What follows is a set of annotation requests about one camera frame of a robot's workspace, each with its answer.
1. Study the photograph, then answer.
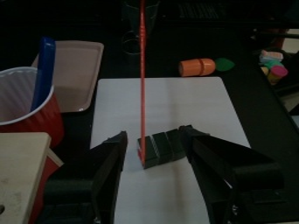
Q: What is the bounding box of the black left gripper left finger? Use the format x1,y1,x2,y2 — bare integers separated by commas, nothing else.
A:
36,130,128,224

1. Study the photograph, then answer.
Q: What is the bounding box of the pale toy block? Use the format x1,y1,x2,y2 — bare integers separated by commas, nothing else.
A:
257,49,285,64

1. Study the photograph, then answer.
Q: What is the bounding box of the pink plastic tray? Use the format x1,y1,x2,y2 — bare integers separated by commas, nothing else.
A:
30,39,105,114

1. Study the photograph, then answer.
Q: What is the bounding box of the white cutting board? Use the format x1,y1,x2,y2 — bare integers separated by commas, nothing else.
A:
88,76,252,224

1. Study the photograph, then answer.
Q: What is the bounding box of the orange toy carrot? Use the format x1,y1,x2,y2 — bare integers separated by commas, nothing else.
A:
177,58,217,78

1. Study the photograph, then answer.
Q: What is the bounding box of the yellow toy with pink lid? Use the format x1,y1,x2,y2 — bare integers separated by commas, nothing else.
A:
267,65,289,86

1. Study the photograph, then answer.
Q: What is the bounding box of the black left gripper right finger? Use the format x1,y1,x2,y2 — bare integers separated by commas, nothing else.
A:
178,124,292,224

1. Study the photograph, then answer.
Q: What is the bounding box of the red plastic toy knife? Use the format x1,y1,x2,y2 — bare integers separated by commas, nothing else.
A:
138,0,146,167

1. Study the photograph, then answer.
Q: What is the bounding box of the green toy piece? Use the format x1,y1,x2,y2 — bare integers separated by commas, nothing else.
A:
264,59,285,70

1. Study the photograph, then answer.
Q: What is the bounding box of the red wooden box with knob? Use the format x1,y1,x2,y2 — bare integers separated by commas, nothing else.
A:
0,132,65,224

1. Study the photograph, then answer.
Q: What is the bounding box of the blue plastic utensil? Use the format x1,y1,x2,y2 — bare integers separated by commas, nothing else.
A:
30,36,57,112

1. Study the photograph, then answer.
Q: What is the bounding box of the red plastic cup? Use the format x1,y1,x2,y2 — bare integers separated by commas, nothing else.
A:
0,66,65,149

